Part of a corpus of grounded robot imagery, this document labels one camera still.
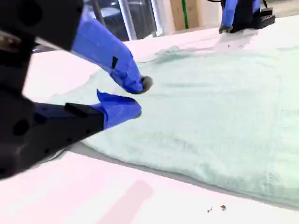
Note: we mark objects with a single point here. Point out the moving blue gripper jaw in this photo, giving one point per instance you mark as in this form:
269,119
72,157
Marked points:
227,16
105,49

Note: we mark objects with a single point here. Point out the pale green T-shirt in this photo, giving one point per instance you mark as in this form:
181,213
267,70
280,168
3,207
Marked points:
210,105

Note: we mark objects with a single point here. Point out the clear glass panel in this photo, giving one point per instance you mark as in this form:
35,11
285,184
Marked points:
137,16

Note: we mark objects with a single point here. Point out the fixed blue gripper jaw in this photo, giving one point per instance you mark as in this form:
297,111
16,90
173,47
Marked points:
116,109

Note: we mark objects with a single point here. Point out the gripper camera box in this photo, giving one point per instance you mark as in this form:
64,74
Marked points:
267,18

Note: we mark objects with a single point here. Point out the small brown crumb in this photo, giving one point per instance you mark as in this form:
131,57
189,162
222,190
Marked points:
209,209
223,207

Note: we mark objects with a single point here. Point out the fixed black gripper jaw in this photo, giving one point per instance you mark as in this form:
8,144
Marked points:
245,18

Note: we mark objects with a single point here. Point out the green pole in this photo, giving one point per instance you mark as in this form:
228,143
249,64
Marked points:
186,14

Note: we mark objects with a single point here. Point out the wooden board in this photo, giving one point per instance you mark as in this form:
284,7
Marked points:
178,14

